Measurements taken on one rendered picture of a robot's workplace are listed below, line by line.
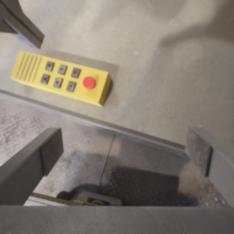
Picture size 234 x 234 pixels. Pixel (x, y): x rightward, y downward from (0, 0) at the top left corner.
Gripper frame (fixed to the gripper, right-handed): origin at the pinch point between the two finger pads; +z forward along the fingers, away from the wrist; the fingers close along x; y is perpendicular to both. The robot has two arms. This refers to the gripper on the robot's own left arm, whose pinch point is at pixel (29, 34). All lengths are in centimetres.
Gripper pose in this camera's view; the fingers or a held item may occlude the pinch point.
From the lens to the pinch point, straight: 33.4
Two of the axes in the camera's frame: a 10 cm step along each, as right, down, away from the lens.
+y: 9.4, 2.8, -1.7
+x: 3.0, -9.5, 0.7
